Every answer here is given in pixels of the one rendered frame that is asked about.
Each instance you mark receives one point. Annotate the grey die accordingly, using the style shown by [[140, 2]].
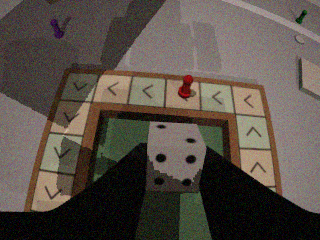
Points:
[[175, 157]]

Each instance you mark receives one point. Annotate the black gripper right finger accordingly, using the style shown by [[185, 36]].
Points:
[[239, 207]]

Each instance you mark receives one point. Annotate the purple game pawn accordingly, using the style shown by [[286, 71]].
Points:
[[56, 28]]

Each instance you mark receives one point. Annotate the green pawn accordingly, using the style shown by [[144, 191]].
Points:
[[301, 17]]

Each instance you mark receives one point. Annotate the beige flat round disc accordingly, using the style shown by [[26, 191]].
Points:
[[299, 40]]

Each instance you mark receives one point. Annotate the wooden game board with dice tray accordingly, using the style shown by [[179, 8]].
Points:
[[124, 105]]

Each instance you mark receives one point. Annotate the beige flat square slab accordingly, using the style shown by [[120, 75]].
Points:
[[309, 79]]

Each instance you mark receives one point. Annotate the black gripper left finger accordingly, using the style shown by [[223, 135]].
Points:
[[108, 209]]

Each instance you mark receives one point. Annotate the tan rectangular block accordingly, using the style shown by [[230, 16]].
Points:
[[53, 1]]

